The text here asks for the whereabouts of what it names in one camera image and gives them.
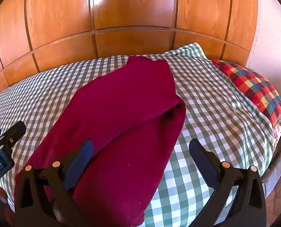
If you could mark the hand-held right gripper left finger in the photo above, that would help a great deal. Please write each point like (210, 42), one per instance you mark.
(80, 163)

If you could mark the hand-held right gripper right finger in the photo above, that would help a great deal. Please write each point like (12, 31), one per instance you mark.
(202, 160)

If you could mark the dark red sweater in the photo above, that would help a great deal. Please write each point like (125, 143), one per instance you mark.
(121, 104)

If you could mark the green checkered bed sheet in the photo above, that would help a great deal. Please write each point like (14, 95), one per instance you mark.
(213, 99)

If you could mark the floral bedding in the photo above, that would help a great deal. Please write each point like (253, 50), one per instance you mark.
(279, 127)

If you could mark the multicolour checkered pillow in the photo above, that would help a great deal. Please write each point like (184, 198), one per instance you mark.
(251, 85)

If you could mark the wooden panelled wardrobe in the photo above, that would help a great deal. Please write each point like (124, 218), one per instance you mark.
(131, 9)

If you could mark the grey bed frame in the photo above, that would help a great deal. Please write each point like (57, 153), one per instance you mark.
(280, 160)

